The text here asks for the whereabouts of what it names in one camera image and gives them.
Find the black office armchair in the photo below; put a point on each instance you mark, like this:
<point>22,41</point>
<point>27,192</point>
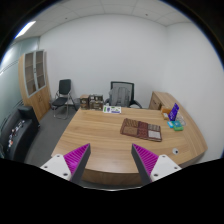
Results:
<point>130,87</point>

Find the wooden side cabinet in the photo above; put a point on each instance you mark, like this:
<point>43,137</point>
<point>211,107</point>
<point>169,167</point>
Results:
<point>159,99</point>

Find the black leather sofa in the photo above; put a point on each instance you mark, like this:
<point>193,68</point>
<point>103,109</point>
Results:
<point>18,133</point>

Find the green small box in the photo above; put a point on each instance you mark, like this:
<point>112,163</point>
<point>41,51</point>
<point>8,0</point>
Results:
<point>177,126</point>

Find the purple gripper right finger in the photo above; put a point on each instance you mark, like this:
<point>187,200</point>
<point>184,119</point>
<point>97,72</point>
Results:
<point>152,167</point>

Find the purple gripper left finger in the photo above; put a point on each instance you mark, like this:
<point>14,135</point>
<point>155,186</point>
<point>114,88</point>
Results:
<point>69,166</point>

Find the orange small box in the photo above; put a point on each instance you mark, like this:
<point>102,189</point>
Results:
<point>165,112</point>

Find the dark printed box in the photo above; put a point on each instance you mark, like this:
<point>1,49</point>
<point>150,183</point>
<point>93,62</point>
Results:
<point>96,102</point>

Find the black visitor chair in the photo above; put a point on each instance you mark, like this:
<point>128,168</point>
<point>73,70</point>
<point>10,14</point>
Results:
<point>63,95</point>

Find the wooden glass-door cabinet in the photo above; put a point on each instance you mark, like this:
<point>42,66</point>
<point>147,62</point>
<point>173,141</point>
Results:
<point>33,82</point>

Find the white green leaflet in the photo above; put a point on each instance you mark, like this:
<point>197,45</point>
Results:
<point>112,109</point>

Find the ceiling light panel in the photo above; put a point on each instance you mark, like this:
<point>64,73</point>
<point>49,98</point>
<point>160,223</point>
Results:
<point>25,29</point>

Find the grey backpack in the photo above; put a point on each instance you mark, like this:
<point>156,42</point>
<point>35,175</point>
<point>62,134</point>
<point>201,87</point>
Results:
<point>119,96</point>

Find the brown patchwork towel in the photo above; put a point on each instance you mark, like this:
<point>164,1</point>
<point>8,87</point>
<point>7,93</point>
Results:
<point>141,130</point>

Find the brown cardboard box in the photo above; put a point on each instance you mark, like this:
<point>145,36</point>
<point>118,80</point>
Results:
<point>84,101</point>

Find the wooden office desk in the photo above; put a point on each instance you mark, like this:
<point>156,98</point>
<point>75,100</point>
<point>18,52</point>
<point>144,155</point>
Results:
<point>111,161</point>

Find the light blue small box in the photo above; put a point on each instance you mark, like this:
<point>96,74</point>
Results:
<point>170,124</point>

